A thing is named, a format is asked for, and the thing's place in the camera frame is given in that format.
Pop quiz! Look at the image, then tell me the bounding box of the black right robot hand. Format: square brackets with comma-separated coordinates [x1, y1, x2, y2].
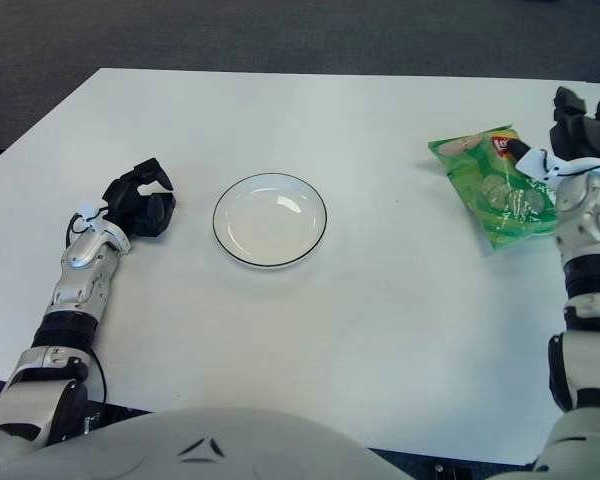
[507, 85, 600, 164]

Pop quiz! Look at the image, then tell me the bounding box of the white plate black rim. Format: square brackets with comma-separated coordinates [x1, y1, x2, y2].
[212, 172, 328, 270]

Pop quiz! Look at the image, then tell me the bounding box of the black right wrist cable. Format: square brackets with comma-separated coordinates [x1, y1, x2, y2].
[539, 149, 600, 177]

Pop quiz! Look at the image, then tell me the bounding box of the black left elbow cable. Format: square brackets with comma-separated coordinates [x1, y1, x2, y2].
[86, 348, 107, 404]

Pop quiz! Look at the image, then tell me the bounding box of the grey robot torso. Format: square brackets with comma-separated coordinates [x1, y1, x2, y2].
[0, 405, 511, 480]

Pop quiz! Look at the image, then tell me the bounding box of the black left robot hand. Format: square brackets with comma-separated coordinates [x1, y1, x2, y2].
[101, 157, 176, 240]

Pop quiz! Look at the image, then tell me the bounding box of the green potato chips bag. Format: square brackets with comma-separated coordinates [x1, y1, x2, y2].
[427, 124, 561, 251]

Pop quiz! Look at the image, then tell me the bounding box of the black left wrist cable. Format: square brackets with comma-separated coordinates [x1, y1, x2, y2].
[66, 208, 107, 247]

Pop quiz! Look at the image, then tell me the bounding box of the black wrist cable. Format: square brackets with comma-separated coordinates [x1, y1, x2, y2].
[539, 149, 600, 177]
[66, 208, 107, 247]

